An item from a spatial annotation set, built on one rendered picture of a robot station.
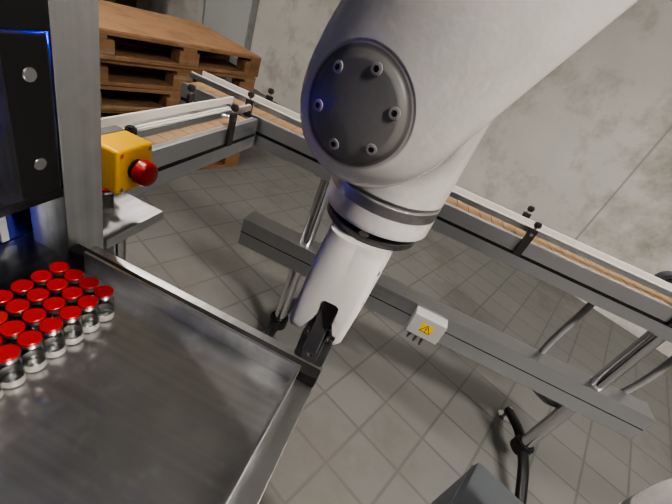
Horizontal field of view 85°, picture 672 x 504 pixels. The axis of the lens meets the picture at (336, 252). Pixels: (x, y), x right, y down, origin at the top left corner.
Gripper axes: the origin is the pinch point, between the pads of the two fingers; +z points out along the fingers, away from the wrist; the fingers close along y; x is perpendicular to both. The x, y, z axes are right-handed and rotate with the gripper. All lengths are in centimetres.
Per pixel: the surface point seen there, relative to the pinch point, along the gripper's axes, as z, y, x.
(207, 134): 9, -54, -49
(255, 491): 14.4, 8.3, 1.1
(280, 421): 14.4, 0.3, 0.1
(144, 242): 103, -105, -107
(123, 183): 4.7, -15.4, -37.5
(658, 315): 13, -82, 83
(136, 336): 14.2, -0.4, -21.2
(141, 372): 14.2, 3.3, -17.1
